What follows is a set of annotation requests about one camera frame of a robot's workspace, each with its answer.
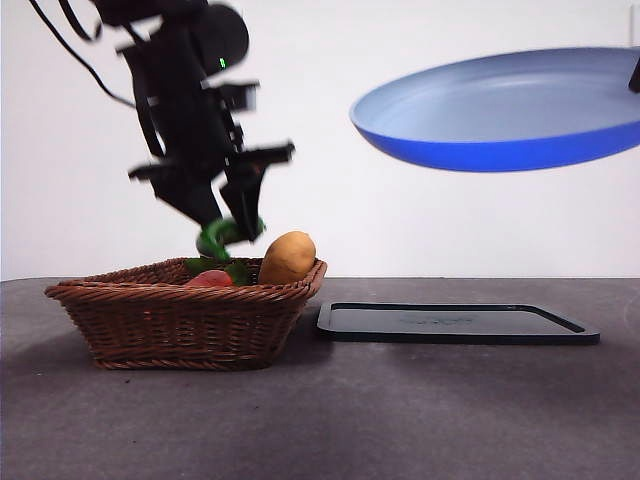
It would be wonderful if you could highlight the green pepper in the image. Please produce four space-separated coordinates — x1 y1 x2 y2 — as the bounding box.
195 216 267 262

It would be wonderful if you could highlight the blue round plate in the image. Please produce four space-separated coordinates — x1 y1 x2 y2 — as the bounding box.
348 46 640 174

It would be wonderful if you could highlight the brown potato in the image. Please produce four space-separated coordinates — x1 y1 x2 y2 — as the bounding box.
257 230 319 286

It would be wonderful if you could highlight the orange carrot with green leaves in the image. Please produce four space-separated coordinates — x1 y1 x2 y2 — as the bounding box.
184 257 252 289

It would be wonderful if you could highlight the brown wicker basket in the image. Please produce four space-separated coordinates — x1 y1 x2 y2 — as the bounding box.
44 257 329 372

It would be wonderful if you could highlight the black rectangular tray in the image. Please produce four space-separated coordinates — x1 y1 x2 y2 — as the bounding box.
316 301 602 347

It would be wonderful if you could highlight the white wall plate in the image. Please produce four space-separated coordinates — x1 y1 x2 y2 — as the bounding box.
626 5 640 50

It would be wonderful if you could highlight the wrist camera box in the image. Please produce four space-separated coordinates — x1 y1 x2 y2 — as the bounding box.
200 79 262 114

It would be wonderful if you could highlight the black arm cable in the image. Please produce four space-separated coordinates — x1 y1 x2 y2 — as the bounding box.
28 0 137 110

